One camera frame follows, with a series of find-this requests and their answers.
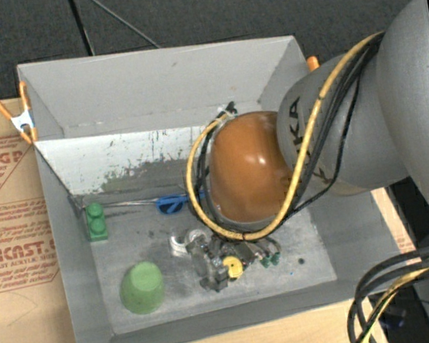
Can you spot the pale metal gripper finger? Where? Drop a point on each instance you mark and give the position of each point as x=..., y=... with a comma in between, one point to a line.
x=216, y=281
x=198, y=251

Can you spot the yellow round thing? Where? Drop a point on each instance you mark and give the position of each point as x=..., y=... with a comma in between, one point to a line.
x=233, y=267

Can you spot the clear glass thing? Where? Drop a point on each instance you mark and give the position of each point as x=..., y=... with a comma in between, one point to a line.
x=178, y=247

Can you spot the blue sunglasses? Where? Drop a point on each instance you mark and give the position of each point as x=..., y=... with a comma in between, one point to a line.
x=171, y=204

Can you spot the green cup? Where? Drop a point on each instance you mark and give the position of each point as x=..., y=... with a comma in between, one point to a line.
x=141, y=288

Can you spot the green toy brick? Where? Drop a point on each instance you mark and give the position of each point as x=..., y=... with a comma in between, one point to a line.
x=96, y=223

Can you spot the grey metal bin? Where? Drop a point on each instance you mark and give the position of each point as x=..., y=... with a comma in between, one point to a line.
x=199, y=83

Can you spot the brown cardboard board, red print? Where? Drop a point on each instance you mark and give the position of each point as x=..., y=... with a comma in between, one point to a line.
x=24, y=307

